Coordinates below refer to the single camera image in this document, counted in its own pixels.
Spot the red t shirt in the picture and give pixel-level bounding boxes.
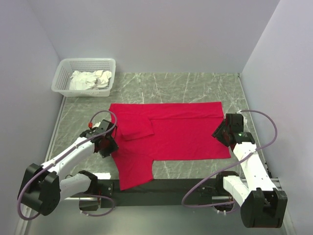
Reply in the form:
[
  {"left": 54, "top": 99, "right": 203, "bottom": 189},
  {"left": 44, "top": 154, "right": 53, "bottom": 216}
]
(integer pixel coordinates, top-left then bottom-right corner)
[{"left": 109, "top": 102, "right": 230, "bottom": 190}]

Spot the white t shirt in basket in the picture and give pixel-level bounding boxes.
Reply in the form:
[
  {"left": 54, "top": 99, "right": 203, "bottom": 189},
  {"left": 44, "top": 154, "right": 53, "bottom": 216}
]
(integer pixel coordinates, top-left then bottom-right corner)
[{"left": 69, "top": 70, "right": 112, "bottom": 91}]

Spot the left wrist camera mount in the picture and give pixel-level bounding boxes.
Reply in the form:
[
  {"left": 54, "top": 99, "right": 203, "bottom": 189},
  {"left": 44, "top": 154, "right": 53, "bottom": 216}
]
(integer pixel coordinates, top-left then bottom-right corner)
[{"left": 88, "top": 122, "right": 101, "bottom": 129}]

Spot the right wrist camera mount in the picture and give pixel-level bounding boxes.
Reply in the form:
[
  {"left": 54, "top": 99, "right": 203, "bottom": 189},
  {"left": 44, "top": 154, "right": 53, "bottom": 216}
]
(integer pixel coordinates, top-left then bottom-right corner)
[{"left": 237, "top": 110, "right": 247, "bottom": 125}]

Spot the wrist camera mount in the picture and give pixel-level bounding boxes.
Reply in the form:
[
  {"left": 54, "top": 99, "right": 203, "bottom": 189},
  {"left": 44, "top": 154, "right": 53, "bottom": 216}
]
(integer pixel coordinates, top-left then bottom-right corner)
[
  {"left": 88, "top": 122, "right": 101, "bottom": 129},
  {"left": 237, "top": 110, "right": 247, "bottom": 125}
]

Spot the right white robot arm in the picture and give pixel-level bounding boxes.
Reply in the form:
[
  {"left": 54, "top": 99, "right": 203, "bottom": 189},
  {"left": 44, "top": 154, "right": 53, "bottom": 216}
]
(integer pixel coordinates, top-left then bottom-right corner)
[{"left": 212, "top": 114, "right": 288, "bottom": 228}]

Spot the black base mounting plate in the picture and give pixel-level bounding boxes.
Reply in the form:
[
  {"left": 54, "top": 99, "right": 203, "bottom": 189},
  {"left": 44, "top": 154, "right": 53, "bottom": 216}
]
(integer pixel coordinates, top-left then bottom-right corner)
[{"left": 97, "top": 178, "right": 231, "bottom": 207}]

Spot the white plastic laundry basket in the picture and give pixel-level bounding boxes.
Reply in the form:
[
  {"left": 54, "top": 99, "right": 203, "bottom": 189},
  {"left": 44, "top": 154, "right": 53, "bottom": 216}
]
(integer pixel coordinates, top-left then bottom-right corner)
[{"left": 51, "top": 58, "right": 116, "bottom": 97}]

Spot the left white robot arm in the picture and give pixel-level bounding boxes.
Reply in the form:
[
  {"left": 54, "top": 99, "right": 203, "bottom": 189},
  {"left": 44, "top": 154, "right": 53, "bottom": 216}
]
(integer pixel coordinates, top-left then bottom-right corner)
[{"left": 17, "top": 119, "right": 118, "bottom": 220}]

